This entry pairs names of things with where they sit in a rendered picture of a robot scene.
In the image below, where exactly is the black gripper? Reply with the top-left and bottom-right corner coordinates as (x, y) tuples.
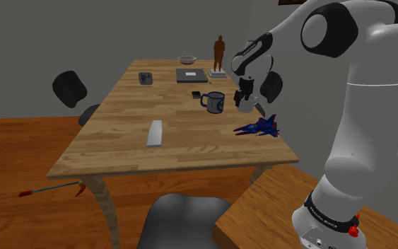
(233, 76), (255, 108)

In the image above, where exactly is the white cup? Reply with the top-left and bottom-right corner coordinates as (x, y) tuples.
(237, 95), (259, 114)

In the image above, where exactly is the blue mug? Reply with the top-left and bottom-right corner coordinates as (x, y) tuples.
(200, 91), (226, 115)

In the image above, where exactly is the black office chair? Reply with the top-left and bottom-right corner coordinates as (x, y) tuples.
(52, 70), (101, 127)
(255, 71), (283, 118)

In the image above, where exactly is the blue toy jet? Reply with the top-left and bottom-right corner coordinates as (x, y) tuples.
(233, 114), (281, 138)

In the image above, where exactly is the brown human figure on base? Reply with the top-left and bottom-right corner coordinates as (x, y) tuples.
(208, 35), (228, 79)

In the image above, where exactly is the dark grey book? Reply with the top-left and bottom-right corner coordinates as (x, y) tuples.
(175, 68), (209, 84)

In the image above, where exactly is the white bowl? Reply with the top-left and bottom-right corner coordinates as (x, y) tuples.
(178, 55), (197, 66)

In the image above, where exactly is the grey flat bar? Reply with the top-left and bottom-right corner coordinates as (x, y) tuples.
(146, 120), (163, 149)

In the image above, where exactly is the small grey square device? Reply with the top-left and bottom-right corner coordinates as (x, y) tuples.
(138, 71), (153, 86)

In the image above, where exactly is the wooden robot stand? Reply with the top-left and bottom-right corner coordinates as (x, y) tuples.
(213, 163), (398, 249)

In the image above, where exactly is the wooden table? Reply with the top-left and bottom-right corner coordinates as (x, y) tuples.
(45, 59), (300, 249)

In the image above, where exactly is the grey chair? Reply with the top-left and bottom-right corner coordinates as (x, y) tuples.
(136, 192), (233, 249)

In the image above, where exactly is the red and blue arrow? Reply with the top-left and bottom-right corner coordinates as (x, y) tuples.
(18, 179), (88, 198)

